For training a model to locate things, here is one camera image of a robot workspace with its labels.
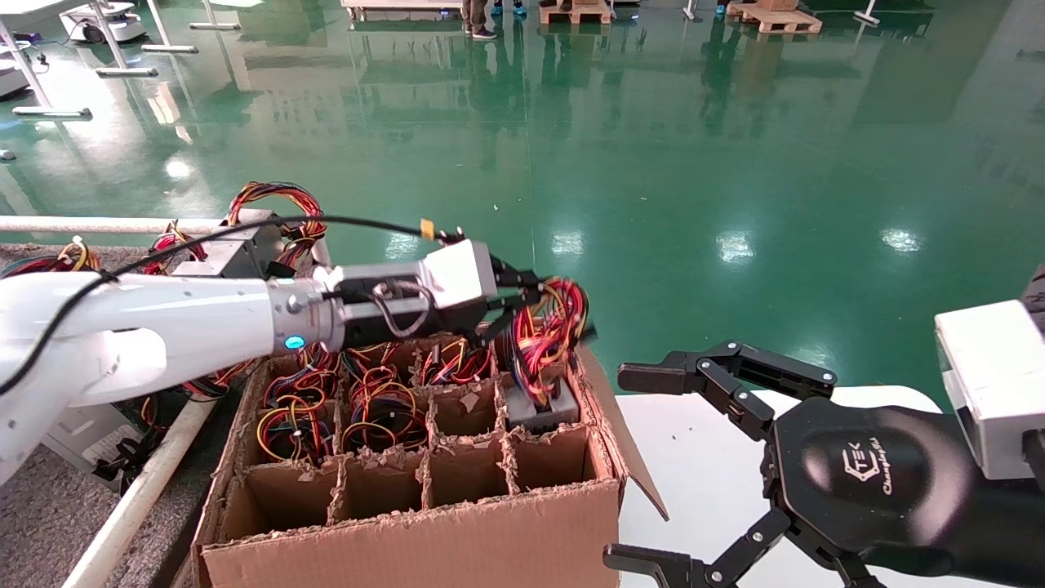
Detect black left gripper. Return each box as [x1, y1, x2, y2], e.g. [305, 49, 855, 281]
[331, 257, 838, 442]

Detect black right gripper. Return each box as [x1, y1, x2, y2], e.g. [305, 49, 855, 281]
[603, 398, 1045, 588]

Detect grey power supply with wires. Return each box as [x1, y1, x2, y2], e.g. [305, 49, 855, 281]
[341, 367, 431, 454]
[216, 181, 329, 278]
[498, 276, 592, 435]
[0, 237, 103, 278]
[41, 396, 197, 495]
[261, 343, 344, 409]
[256, 404, 337, 465]
[343, 341, 419, 385]
[143, 219, 262, 280]
[418, 339, 496, 386]

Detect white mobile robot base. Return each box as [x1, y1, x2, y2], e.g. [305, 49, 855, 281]
[61, 2, 148, 44]

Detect brown cardboard box with dividers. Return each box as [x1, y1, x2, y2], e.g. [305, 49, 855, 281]
[192, 331, 670, 588]

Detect wooden pallet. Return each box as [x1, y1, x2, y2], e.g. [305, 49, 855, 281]
[539, 0, 613, 26]
[725, 2, 824, 35]

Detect person in dark shoes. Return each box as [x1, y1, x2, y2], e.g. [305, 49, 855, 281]
[461, 0, 499, 40]

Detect low white platform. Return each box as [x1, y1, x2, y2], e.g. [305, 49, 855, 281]
[341, 0, 466, 22]

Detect white machine base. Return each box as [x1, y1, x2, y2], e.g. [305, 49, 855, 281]
[0, 59, 33, 100]

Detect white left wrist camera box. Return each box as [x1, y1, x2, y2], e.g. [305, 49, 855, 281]
[314, 239, 500, 311]

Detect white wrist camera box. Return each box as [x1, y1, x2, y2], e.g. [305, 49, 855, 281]
[935, 300, 1045, 481]
[314, 239, 500, 311]

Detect short looped gripper cable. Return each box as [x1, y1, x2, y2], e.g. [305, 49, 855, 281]
[371, 278, 434, 340]

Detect long black cable, yellow tag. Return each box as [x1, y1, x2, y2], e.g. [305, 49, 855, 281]
[0, 215, 464, 397]

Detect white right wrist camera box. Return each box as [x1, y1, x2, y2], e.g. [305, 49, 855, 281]
[935, 300, 1045, 481]

